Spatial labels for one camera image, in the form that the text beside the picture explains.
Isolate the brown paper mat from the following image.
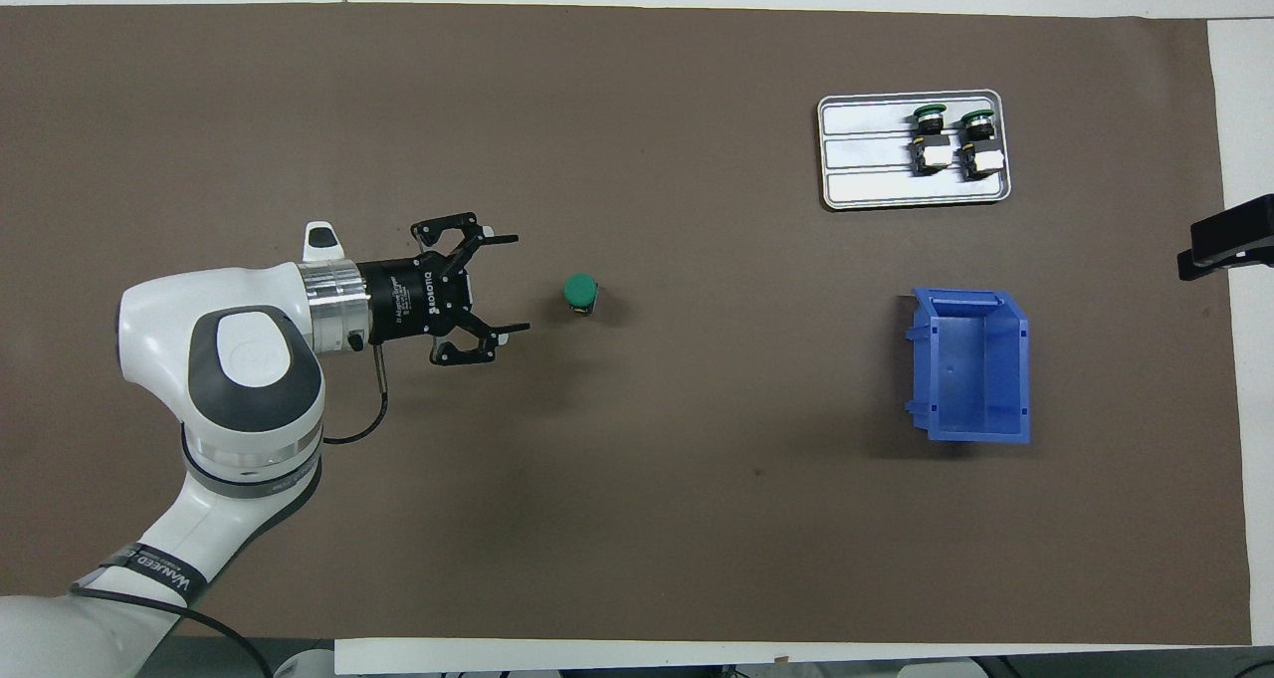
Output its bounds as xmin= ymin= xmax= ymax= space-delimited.
xmin=0 ymin=3 xmax=1253 ymax=647

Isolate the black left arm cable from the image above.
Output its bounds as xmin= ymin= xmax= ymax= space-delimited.
xmin=70 ymin=344 xmax=391 ymax=678

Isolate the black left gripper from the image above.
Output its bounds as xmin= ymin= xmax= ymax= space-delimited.
xmin=358 ymin=212 xmax=531 ymax=368

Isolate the grey metal tray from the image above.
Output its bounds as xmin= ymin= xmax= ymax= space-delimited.
xmin=817 ymin=90 xmax=1013 ymax=211

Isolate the green push button switch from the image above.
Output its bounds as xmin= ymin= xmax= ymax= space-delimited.
xmin=910 ymin=104 xmax=950 ymax=177
xmin=562 ymin=273 xmax=600 ymax=319
xmin=957 ymin=109 xmax=1003 ymax=182

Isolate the blue plastic bin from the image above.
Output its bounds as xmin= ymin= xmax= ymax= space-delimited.
xmin=904 ymin=287 xmax=1032 ymax=445

